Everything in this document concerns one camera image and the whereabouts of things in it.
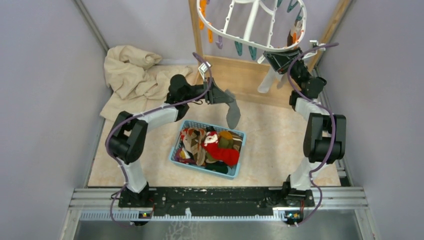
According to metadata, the beige crumpled cloth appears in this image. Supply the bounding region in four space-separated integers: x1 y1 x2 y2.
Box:
100 45 193 122

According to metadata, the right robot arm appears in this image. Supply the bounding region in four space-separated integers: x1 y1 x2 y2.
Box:
263 48 347 206

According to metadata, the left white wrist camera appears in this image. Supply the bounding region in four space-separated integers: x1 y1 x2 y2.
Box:
198 61 211 77

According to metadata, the grey sock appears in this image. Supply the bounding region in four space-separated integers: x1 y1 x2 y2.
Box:
224 89 241 130

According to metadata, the brown beige hanging sock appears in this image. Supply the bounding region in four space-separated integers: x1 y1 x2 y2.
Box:
286 20 303 47

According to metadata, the pile of socks in basket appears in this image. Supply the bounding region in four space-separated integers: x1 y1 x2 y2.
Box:
175 126 244 175

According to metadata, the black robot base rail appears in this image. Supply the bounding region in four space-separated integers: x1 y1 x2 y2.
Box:
118 186 315 217

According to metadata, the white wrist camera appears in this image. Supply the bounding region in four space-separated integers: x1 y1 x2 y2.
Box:
198 61 211 77
302 40 326 60

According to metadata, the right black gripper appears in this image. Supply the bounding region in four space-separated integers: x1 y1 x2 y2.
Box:
263 47 310 88

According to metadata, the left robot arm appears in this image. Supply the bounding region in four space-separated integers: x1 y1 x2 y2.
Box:
105 74 241 207

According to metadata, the wooden hanger stand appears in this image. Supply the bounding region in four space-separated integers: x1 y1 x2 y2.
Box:
188 0 354 109

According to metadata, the blue plastic basket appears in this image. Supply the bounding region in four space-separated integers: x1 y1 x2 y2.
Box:
168 120 248 180

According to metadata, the white oval clip hanger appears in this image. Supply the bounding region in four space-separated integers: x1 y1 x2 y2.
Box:
195 0 307 53

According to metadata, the red santa sock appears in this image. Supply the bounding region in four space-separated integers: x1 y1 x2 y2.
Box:
201 131 240 167

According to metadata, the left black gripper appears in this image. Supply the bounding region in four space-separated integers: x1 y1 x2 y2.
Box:
182 77 234 105

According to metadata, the white sock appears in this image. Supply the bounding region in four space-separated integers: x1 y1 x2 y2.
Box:
257 63 288 94

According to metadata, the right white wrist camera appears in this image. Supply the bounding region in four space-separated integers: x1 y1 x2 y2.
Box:
302 40 326 60

